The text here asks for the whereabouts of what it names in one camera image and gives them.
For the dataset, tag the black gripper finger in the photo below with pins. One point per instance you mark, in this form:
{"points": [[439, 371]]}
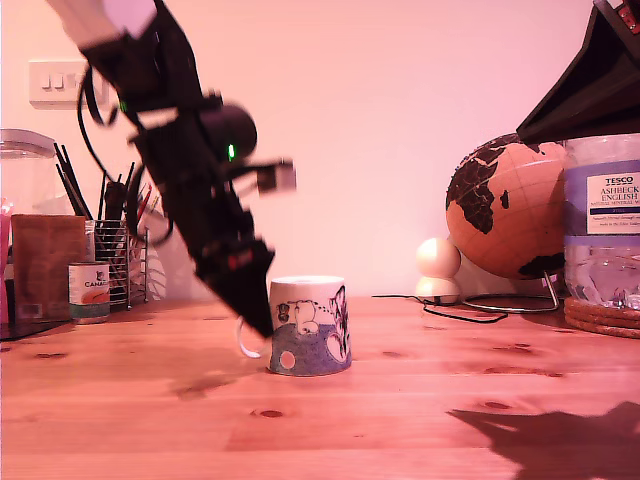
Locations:
{"points": [[250, 285], [220, 299], [590, 90]]}

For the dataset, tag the white printed coffee mug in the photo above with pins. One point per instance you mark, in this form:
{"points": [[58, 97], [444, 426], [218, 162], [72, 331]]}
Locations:
{"points": [[310, 345]]}

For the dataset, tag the large clear water bottle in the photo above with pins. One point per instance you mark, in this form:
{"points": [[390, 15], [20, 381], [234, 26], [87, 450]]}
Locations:
{"points": [[600, 210]]}

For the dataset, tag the red pencil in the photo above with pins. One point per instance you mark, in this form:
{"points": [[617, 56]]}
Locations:
{"points": [[142, 202]]}

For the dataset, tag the white labelled tin can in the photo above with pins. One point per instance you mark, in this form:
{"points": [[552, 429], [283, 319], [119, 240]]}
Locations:
{"points": [[89, 295]]}

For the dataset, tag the cork globe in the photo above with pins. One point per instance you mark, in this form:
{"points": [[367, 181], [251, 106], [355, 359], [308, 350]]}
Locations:
{"points": [[525, 210]]}

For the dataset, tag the thick dark brown brush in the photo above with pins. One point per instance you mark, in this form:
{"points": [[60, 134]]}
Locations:
{"points": [[115, 201]]}

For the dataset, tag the white two-ball device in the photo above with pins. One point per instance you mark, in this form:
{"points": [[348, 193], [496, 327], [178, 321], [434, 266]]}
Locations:
{"points": [[438, 259]]}

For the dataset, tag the pink packet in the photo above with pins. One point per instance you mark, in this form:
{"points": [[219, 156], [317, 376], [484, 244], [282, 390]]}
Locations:
{"points": [[4, 250]]}

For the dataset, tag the glass jar with metal lid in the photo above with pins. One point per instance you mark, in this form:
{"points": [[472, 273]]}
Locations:
{"points": [[25, 175]]}

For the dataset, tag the arm grey camera box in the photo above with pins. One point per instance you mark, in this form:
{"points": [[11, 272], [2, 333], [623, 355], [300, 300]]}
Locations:
{"points": [[277, 176]]}

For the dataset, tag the white wall switch plate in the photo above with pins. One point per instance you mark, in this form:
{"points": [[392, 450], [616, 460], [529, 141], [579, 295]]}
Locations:
{"points": [[50, 95]]}

